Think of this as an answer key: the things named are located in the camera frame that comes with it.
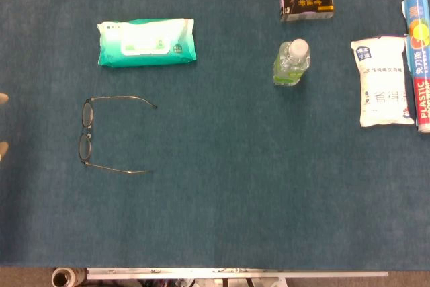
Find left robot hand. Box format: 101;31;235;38
0;93;10;163

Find black-framed eyeglasses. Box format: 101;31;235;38
78;95;158;174

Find green wet wipes pack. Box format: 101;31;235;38
96;17;198;69

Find brown tape roll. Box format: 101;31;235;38
50;266;88;287

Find teal felt table cloth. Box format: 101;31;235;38
0;0;430;271

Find clear water bottle green label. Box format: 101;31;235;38
272;38;311;87

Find black box gold print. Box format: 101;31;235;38
280;0;335;22

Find white plastic refill bag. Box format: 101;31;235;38
350;34;416;128

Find blue plastic wrap roll box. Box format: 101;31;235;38
401;0;430;134

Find aluminium table edge rail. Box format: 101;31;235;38
86;268;390;281

